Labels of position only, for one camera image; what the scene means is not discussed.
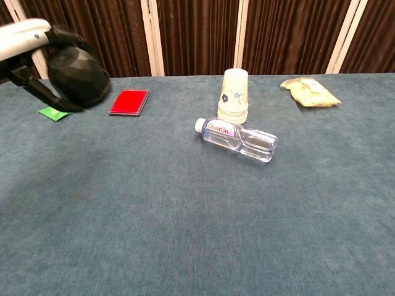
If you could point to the clear plastic water bottle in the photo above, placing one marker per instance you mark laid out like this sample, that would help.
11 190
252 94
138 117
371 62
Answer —
234 138

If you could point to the stacked floral paper cups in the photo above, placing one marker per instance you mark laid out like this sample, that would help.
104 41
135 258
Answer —
233 92

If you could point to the blue velvet tablecloth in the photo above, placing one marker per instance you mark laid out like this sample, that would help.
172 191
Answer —
197 231

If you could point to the white screen frame post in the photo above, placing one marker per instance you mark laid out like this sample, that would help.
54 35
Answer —
241 34
152 40
343 37
15 9

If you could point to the red ink pad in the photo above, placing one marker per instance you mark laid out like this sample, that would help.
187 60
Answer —
129 101

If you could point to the crumpled beige snack bag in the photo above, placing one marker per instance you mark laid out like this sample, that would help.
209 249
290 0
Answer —
308 92

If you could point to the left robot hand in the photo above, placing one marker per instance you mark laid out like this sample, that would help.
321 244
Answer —
21 37

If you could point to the black faceted dome object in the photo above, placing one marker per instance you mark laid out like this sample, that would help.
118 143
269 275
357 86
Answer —
77 77

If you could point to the dark brown pleated curtain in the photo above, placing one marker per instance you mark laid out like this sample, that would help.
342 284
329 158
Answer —
197 37

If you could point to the green foil packet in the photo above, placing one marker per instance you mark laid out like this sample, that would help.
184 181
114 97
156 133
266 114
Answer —
52 114

